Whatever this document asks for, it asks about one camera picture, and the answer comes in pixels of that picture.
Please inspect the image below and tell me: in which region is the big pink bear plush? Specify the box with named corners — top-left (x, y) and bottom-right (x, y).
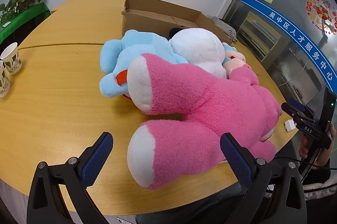
top-left (127, 53), bottom-right (282, 189)

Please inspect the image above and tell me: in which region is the pink pig plush teal shirt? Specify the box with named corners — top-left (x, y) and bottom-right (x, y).
top-left (222, 42), bottom-right (251, 78)

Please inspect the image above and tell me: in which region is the white round plush toy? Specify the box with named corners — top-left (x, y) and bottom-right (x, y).
top-left (169, 28), bottom-right (227, 78)

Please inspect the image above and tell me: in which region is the light blue plush toy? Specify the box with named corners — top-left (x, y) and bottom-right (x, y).
top-left (99, 29), bottom-right (187, 97)

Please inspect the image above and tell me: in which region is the person's right hand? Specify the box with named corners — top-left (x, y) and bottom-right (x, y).
top-left (298, 122), bottom-right (337, 167)

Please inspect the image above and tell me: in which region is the white charger adapter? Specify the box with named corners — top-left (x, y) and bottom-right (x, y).
top-left (284, 119), bottom-right (296, 132)

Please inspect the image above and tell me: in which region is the grey patterned cloth bag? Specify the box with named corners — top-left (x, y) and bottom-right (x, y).
top-left (210, 16), bottom-right (237, 42)

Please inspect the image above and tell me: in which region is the paper cup with leaf print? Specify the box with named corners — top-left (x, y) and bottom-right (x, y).
top-left (1, 42), bottom-right (22, 76)

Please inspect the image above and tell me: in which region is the green table cloth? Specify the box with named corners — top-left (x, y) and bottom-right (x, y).
top-left (1, 3), bottom-right (51, 43)

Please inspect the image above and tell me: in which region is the brown cardboard box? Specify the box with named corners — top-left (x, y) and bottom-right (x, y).
top-left (122, 0), bottom-right (232, 44)

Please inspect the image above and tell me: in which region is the black cable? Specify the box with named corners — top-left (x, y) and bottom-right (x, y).
top-left (266, 156), bottom-right (337, 193)

